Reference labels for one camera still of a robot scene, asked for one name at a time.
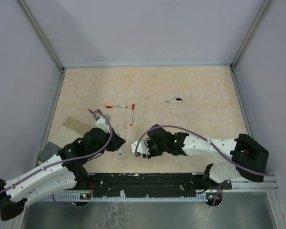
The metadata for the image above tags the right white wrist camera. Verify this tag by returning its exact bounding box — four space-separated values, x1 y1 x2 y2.
131 141 149 157

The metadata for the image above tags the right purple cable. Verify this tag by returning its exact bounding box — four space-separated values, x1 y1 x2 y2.
134 124 275 177

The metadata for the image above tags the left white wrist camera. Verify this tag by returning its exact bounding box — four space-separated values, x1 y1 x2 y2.
95 114 111 133

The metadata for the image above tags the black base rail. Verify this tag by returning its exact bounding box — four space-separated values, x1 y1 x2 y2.
61 173 232 198

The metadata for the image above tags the brown cardboard piece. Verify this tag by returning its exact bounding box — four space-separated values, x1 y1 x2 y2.
49 117 92 148

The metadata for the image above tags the red capped white pen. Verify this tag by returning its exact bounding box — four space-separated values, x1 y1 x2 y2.
130 104 135 126

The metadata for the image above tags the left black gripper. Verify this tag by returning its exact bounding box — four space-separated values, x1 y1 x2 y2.
88 127 126 159

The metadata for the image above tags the black capped white pen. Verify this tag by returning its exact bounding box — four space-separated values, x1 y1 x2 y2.
167 98 183 103

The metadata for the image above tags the grey tape patch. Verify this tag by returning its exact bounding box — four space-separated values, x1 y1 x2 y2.
38 142 61 162

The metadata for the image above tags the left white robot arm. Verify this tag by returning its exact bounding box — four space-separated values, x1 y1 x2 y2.
0 128 126 221

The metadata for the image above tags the white slotted cable duct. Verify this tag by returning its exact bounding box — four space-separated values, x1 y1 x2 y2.
47 192 221 203

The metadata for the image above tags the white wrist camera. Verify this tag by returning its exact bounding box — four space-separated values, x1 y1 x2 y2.
131 141 149 157
95 114 111 133

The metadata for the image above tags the blue end white pen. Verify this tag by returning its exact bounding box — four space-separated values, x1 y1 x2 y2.
116 124 122 155

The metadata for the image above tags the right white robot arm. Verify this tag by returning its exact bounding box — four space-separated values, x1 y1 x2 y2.
132 125 270 189

